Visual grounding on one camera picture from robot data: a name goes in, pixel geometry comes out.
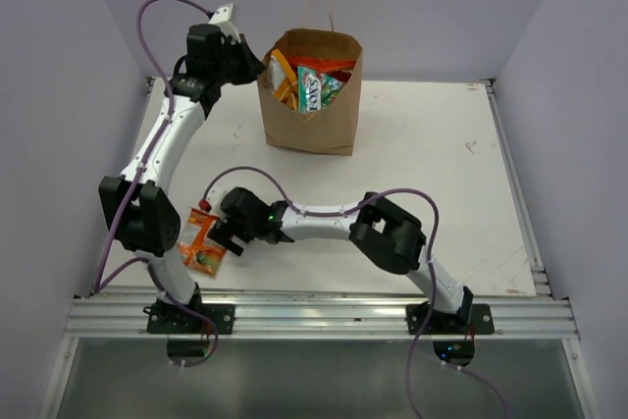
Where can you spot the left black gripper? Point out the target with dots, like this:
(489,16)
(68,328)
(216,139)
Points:
(252,67)

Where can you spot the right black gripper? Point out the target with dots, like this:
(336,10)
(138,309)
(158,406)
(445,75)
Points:
(223,232)

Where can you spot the orange small snack bag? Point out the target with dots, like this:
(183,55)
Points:
(199,252)

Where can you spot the yellow Kettle chips bag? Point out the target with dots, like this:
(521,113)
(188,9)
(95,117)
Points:
(282,80)

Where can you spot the red cassava chips bag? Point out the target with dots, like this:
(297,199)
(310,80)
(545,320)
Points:
(322,65)

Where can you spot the teal Fox's candy bag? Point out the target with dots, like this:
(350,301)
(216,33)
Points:
(316,91)

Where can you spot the brown paper bag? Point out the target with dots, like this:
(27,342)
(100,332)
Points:
(331,130)

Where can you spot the red Doritos bag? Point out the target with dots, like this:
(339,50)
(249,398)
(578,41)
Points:
(342,75)

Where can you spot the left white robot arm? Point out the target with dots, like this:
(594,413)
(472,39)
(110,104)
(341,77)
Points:
(138,211)

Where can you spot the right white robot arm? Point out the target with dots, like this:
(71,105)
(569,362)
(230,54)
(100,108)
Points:
(389,236)

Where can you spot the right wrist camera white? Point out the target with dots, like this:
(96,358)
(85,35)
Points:
(211,203)

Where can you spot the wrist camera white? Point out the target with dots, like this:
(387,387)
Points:
(223,17)
(211,203)

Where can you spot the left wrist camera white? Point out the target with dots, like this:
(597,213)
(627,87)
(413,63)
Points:
(223,17)

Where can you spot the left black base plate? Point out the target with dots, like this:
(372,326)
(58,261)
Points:
(165,318)

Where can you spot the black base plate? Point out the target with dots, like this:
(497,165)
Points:
(480,321)
(165,318)

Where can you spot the aluminium front rail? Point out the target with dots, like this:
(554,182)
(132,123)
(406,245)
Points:
(275,315)

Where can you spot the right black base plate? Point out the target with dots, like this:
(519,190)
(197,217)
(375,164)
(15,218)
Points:
(480,321)

